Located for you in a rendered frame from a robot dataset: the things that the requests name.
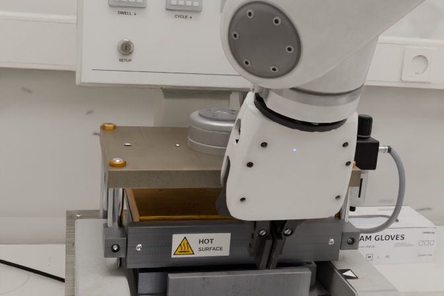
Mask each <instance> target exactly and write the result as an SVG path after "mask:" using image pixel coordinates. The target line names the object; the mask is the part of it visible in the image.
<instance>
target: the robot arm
mask: <svg viewBox="0 0 444 296"><path fill-rule="evenodd" d="M424 1H425V0H226V2H225V6H224V8H223V12H222V15H221V22H220V39H221V45H222V48H223V51H224V53H225V55H226V58H227V60H228V61H229V63H230V64H231V65H232V67H233V68H234V70H235V71H236V72H238V73H239V74H240V75H241V76H242V77H243V78H245V79H246V80H248V81H250V89H251V91H250V92H249V93H248V94H247V96H246V98H245V100H244V102H243V104H242V106H241V108H240V111H239V114H238V116H237V118H236V121H235V124H234V126H233V130H232V132H231V136H230V138H229V142H228V146H227V150H226V152H225V157H224V160H223V166H222V169H221V185H222V187H223V188H222V190H221V192H220V194H219V196H218V198H217V200H216V203H215V206H216V209H217V212H218V214H219V215H220V216H224V217H232V218H237V219H242V220H243V221H244V222H245V223H246V224H247V225H248V226H249V227H250V228H251V230H250V235H249V238H248V244H247V249H248V253H249V256H250V257H254V260H255V263H256V266H257V268H258V270H264V269H266V267H267V268H268V269H269V270H274V269H275V268H276V264H277V261H278V256H281V255H282V253H283V249H284V246H285V242H286V238H287V237H290V236H291V235H292V234H293V233H294V232H295V230H296V228H297V226H298V225H300V224H301V223H302V222H304V221H306V220H307V219H317V218H325V217H330V216H332V215H335V214H336V213H338V212H339V210H340V209H341V207H342V204H343V202H344V199H345V196H346V192H347V189H348V184H349V181H350V176H351V173H352V166H353V160H354V156H355V146H356V140H357V123H358V115H357V112H356V109H357V105H358V103H359V99H360V96H361V93H362V90H363V86H364V84H365V80H366V77H367V74H368V71H369V67H370V64H371V61H372V58H373V54H374V52H375V48H376V45H377V42H378V39H379V35H380V34H382V33H383V32H384V31H386V30H387V29H388V28H390V27H391V26H392V25H394V24H395V23H396V22H398V21H399V20H400V19H401V18H403V17H404V16H406V15H407V14H408V13H409V12H411V11H412V10H413V9H415V8H416V7H417V6H418V5H420V4H421V3H423V2H424Z"/></svg>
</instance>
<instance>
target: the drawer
mask: <svg viewBox="0 0 444 296"><path fill-rule="evenodd" d="M124 264H125V268H126V263H125V257H124ZM126 275H127V279H128V285H129V292H130V296H318V295H329V293H328V292H327V290H325V288H324V287H323V286H322V284H321V283H320V282H319V280H317V278H315V284H314V285H313V286H310V283H311V271H310V270H309V269H308V268H295V269H278V270H246V271H230V272H197V273H180V274H168V278H167V290H166V293H147V294H137V289H136V286H135V280H134V276H133V270H132V268H126Z"/></svg>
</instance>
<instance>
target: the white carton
mask: <svg viewBox="0 0 444 296"><path fill-rule="evenodd" d="M394 208H395V205H383V206H358V207H356V209H355V211H349V217H348V221H349V222H350V223H351V224H352V225H353V226H355V227H357V228H372V227H377V226H379V225H382V224H383V223H384V222H386V221H387V220H388V219H389V217H390V216H391V215H392V213H393V211H394ZM436 245H437V228H436V226H435V225H434V224H433V223H432V222H431V221H429V220H428V219H426V218H425V217H424V216H422V215H421V214H419V213H418V212H417V211H415V210H413V209H412V208H411V207H409V206H408V205H403V206H402V208H401V210H400V213H399V215H398V217H397V219H396V220H395V222H394V223H393V224H392V225H391V226H390V227H388V228H387V229H385V230H384V231H381V232H378V233H373V234H360V239H359V248H358V249H357V250H358V251H359V252H360V253H361V254H362V255H363V256H364V257H365V258H366V259H367V260H368V261H369V262H370V263H371V264H372V265H377V264H408V263H424V262H433V261H434V257H435V249H436Z"/></svg>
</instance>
